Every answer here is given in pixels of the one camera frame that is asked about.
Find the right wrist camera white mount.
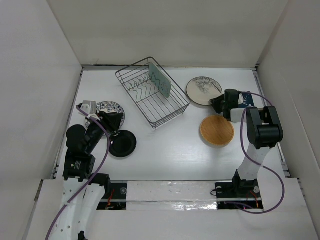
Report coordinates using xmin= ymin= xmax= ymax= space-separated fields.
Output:
xmin=238 ymin=93 xmax=248 ymax=108

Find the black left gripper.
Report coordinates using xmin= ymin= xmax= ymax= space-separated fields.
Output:
xmin=85 ymin=110 xmax=123 ymax=153

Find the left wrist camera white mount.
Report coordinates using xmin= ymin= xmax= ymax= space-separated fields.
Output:
xmin=76 ymin=100 xmax=97 ymax=119

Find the black round bowl plate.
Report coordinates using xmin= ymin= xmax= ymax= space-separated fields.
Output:
xmin=109 ymin=130 xmax=137 ymax=158

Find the silver front rail tape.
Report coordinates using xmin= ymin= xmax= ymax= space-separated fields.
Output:
xmin=98 ymin=180 xmax=263 ymax=211

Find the cream round plate tree drawing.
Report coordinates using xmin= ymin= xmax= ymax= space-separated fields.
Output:
xmin=186 ymin=76 xmax=223 ymax=106

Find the dark blue leaf-shaped plate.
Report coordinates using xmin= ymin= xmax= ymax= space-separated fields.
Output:
xmin=245 ymin=93 xmax=255 ymax=108

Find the orange woven bamboo round plate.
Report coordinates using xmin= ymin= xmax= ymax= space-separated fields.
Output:
xmin=199 ymin=115 xmax=235 ymax=146

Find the blue white floral plate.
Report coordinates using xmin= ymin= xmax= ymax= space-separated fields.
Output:
xmin=85 ymin=101 xmax=125 ymax=136

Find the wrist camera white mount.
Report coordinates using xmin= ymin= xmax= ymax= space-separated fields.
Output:
xmin=238 ymin=93 xmax=248 ymax=108
xmin=76 ymin=100 xmax=97 ymax=119

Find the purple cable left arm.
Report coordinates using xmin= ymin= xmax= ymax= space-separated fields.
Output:
xmin=44 ymin=104 xmax=113 ymax=240

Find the grey wire dish rack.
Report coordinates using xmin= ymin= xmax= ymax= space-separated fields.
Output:
xmin=115 ymin=56 xmax=190 ymax=129

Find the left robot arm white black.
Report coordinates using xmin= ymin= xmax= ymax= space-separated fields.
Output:
xmin=45 ymin=111 xmax=124 ymax=240

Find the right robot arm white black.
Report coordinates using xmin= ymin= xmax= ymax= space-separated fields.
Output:
xmin=210 ymin=89 xmax=284 ymax=199

